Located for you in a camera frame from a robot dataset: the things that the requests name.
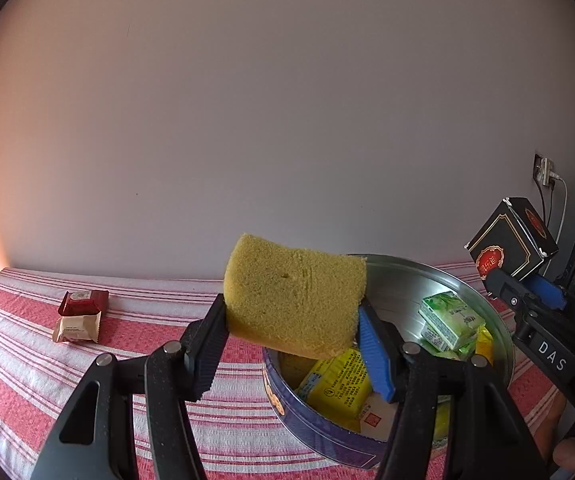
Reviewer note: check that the red snack packet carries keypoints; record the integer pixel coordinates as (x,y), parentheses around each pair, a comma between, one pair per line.
(83,302)

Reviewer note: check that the red white striped tablecloth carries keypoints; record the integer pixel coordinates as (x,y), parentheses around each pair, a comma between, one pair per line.
(42,375)

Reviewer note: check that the beige snack packet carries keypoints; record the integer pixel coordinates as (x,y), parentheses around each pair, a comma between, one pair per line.
(76,327)

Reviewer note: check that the yellow packet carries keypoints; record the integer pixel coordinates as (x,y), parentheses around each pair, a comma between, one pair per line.
(485,342)
(337,382)

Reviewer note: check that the wall socket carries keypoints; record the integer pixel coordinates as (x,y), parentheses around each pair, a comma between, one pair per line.
(539,166)

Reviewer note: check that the white packet with red stamp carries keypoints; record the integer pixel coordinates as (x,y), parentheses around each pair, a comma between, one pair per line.
(378,412)

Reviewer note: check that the yellow sponge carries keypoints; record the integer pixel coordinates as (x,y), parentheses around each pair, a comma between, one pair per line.
(295,369)
(292,300)

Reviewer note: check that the white plug adapter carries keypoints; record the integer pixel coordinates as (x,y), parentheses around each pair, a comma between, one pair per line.
(550,172)

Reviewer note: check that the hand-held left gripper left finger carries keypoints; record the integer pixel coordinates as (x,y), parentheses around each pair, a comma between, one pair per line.
(207,347)

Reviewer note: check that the green tissue pack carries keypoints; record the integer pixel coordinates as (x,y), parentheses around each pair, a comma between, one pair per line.
(451,312)
(437,340)
(467,349)

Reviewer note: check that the person's right hand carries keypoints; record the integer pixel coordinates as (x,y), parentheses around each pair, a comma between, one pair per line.
(572,452)

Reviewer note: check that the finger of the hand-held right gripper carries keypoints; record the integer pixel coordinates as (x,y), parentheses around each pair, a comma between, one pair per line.
(550,292)
(507,292)

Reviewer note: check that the round metal tin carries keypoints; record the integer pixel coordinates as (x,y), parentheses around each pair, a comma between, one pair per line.
(407,285)

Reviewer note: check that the black box with red label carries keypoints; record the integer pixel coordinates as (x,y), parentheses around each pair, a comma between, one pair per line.
(510,235)

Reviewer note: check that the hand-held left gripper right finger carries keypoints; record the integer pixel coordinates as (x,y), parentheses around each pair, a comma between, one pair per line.
(375,355)

